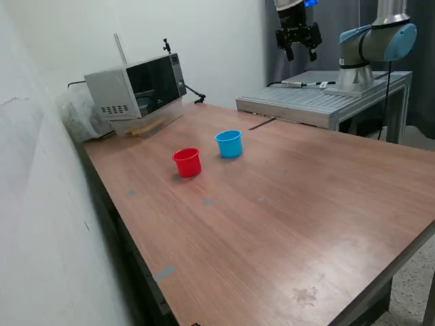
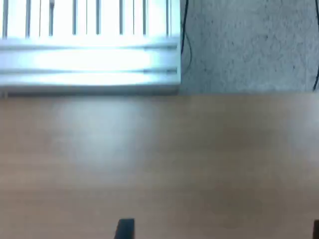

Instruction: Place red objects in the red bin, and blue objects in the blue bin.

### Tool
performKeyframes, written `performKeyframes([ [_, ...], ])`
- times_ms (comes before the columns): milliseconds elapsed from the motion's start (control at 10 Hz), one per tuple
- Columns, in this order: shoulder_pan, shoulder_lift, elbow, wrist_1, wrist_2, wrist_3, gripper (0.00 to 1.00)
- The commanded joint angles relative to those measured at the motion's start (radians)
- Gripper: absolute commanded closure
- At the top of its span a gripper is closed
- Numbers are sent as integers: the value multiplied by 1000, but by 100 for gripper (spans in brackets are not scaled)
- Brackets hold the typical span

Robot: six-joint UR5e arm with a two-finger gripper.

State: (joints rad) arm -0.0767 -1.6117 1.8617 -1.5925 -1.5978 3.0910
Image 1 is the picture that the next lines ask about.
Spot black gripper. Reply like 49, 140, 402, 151
275, 1, 323, 62

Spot translucent plastic bag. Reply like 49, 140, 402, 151
56, 83, 116, 143

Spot thin white rod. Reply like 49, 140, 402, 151
114, 33, 128, 65

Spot grey tape strip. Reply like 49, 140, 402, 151
152, 265, 176, 283

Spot black hanging robot cable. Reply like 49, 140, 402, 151
377, 60, 392, 141

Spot grey table leg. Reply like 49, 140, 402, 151
353, 276, 394, 326

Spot silver microwave oven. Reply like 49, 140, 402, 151
84, 52, 188, 120

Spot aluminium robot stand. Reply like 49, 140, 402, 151
235, 70, 413, 145

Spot red plastic cup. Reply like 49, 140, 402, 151
171, 147, 202, 179

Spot blue plastic cup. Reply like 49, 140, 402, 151
214, 129, 243, 159

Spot wooden sticks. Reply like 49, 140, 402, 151
124, 120, 167, 137

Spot dark flat strip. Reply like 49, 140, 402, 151
248, 117, 277, 131

